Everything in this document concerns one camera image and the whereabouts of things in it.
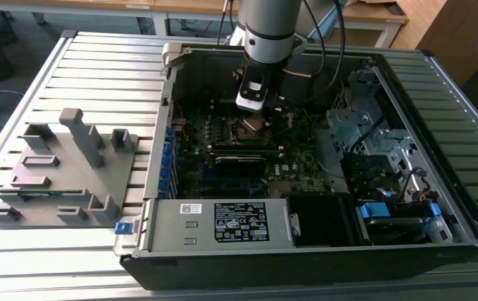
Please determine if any blue case latch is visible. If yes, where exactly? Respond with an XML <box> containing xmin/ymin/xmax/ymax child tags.
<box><xmin>113</xmin><ymin>221</ymin><xmax>133</xmax><ymax>236</ymax></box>

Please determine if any red black twisted wire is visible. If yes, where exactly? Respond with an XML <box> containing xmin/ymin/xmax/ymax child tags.
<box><xmin>174</xmin><ymin>99</ymin><xmax>192</xmax><ymax>142</ymax></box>

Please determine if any expansion card black cooler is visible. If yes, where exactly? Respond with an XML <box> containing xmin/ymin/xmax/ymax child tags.
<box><xmin>214</xmin><ymin>155</ymin><xmax>268</xmax><ymax>177</ymax></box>

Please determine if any chipset heatsink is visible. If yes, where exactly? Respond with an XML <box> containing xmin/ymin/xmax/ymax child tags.
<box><xmin>268</xmin><ymin>181</ymin><xmax>293</xmax><ymax>198</ymax></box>

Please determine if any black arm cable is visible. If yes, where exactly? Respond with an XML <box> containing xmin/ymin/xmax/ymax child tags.
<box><xmin>286</xmin><ymin>0</ymin><xmax>347</xmax><ymax>107</ymax></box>
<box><xmin>303</xmin><ymin>0</ymin><xmax>327</xmax><ymax>77</ymax></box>

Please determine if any wooden cabinet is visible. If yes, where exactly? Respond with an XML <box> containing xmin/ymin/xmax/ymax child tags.
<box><xmin>391</xmin><ymin>0</ymin><xmax>478</xmax><ymax>88</ymax></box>

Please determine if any CPU socket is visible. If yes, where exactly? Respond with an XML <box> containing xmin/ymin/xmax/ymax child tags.
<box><xmin>228</xmin><ymin>120</ymin><xmax>278</xmax><ymax>145</ymax></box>

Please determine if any silver CPU chip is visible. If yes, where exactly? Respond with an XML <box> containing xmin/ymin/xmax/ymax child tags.
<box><xmin>238</xmin><ymin>114</ymin><xmax>272</xmax><ymax>133</ymax></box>

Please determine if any silver drive cage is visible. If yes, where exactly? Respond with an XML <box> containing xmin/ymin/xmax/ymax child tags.
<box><xmin>324</xmin><ymin>61</ymin><xmax>421</xmax><ymax>189</ymax></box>

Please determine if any green RAM stick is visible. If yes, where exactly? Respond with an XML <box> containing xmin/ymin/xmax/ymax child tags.
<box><xmin>17</xmin><ymin>189</ymin><xmax>66</xmax><ymax>199</ymax></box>

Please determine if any green motherboard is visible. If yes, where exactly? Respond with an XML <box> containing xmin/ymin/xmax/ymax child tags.
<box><xmin>170</xmin><ymin>97</ymin><xmax>340</xmax><ymax>200</ymax></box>

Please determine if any wooden desk white frame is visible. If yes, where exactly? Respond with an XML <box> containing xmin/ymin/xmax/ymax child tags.
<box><xmin>0</xmin><ymin>0</ymin><xmax>409</xmax><ymax>48</ymax></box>

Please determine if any black drive wire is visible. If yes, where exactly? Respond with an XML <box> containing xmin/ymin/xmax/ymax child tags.
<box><xmin>347</xmin><ymin>113</ymin><xmax>389</xmax><ymax>159</ymax></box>

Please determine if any silver power supply unit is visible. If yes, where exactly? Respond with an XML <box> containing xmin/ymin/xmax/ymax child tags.
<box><xmin>148</xmin><ymin>198</ymin><xmax>296</xmax><ymax>251</ymax></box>

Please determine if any black fan shroud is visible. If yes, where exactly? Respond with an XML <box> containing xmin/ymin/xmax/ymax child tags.
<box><xmin>282</xmin><ymin>193</ymin><xmax>363</xmax><ymax>248</ymax></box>

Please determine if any black power wire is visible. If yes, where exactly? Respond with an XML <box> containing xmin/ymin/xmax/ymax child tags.
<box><xmin>397</xmin><ymin>167</ymin><xmax>428</xmax><ymax>201</ymax></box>

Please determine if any black PC case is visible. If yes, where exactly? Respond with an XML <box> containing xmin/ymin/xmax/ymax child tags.
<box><xmin>112</xmin><ymin>42</ymin><xmax>478</xmax><ymax>291</ymax></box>

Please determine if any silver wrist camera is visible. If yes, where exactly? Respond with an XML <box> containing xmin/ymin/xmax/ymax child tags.
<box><xmin>234</xmin><ymin>71</ymin><xmax>270</xmax><ymax>113</ymax></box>

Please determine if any grey parts rack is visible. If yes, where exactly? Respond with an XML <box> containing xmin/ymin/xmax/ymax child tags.
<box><xmin>0</xmin><ymin>108</ymin><xmax>141</xmax><ymax>226</ymax></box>

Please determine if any black disk bay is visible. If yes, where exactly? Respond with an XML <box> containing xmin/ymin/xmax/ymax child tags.
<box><xmin>340</xmin><ymin>153</ymin><xmax>403</xmax><ymax>201</ymax></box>

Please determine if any hard disk in blue carrier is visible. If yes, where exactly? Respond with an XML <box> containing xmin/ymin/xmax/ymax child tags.
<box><xmin>355</xmin><ymin>201</ymin><xmax>443</xmax><ymax>246</ymax></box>

